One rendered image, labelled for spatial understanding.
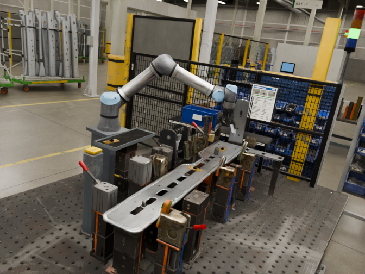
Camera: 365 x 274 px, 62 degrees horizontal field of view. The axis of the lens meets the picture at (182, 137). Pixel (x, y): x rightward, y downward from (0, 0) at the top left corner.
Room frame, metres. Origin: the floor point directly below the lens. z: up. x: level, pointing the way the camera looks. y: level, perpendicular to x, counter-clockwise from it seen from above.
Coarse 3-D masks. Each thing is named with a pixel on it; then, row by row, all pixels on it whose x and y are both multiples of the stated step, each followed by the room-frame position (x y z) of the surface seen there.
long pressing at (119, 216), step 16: (224, 144) 2.19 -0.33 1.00; (176, 176) 1.51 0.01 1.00; (192, 176) 1.53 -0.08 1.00; (144, 192) 1.28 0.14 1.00; (176, 192) 1.32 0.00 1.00; (112, 208) 1.10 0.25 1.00; (128, 208) 1.13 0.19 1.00; (144, 208) 1.14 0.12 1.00; (160, 208) 1.16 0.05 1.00; (112, 224) 1.01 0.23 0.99; (128, 224) 1.01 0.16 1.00; (144, 224) 1.03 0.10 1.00
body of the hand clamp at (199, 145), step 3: (198, 138) 2.12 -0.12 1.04; (201, 138) 2.11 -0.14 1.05; (198, 141) 2.12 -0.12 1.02; (201, 141) 2.11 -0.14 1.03; (204, 141) 2.10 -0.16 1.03; (198, 144) 2.12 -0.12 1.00; (201, 144) 2.11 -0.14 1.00; (204, 144) 2.10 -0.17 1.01; (198, 147) 2.12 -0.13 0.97; (201, 147) 2.11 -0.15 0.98; (204, 147) 2.11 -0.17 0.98; (198, 150) 2.11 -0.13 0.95; (201, 150) 2.10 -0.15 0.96; (198, 156) 2.11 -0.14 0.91; (195, 159) 2.12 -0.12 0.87; (198, 159) 2.11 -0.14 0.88
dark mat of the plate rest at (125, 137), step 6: (126, 132) 1.67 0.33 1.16; (132, 132) 1.69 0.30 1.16; (138, 132) 1.70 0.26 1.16; (144, 132) 1.72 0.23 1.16; (108, 138) 1.53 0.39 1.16; (114, 138) 1.54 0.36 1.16; (120, 138) 1.55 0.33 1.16; (126, 138) 1.57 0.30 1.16; (132, 138) 1.58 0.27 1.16; (138, 138) 1.59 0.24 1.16; (108, 144) 1.44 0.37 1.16; (114, 144) 1.45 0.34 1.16; (120, 144) 1.46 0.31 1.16
